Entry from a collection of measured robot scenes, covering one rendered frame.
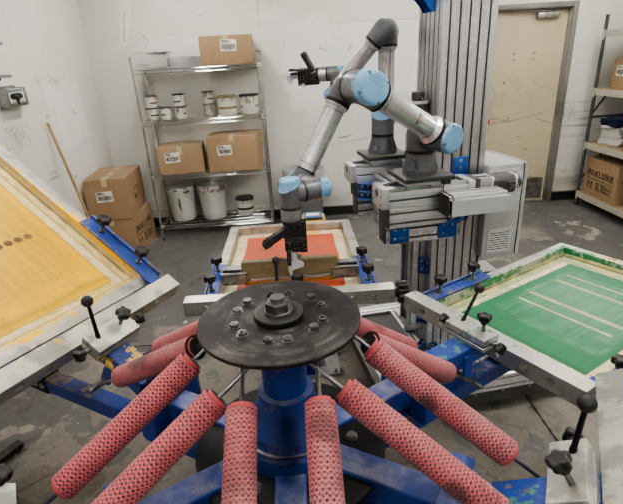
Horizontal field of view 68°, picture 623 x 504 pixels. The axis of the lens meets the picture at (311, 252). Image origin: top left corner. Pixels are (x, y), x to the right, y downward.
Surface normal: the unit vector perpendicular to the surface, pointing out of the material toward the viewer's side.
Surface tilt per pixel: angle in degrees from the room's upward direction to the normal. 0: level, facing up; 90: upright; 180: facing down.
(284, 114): 90
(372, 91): 86
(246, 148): 89
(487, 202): 90
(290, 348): 0
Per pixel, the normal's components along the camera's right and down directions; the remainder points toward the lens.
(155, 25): 0.04, 0.38
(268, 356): -0.05, -0.92
